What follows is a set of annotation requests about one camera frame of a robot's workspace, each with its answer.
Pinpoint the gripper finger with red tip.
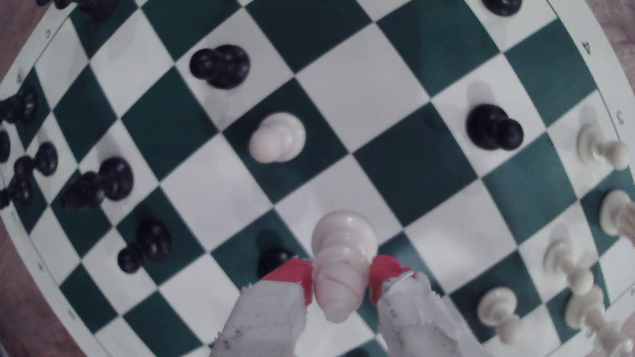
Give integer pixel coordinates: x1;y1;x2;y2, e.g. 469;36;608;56
369;254;491;357
209;257;314;357

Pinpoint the white chess pawn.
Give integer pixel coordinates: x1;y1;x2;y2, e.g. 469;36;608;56
477;287;525;345
248;112;307;164
310;211;379;323
576;123;631;171
542;239;595;297

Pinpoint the black chess pawn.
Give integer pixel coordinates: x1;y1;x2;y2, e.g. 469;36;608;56
117;219;172;274
465;103;525;151
257;247;296;278
0;176;33;210
189;44;251;90
13;142;59;180
481;0;523;17

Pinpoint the white chess king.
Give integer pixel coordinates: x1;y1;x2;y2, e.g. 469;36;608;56
564;285;635;357

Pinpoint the black chess bishop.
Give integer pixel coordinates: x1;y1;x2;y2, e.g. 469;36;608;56
61;156;135;211

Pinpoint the white chess knight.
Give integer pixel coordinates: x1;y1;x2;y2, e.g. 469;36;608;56
598;189;635;247

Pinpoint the black chess knight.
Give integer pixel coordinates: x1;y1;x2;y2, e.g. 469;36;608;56
0;87;38;126

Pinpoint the green white chessboard mat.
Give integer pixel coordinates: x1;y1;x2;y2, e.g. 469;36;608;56
0;0;635;357

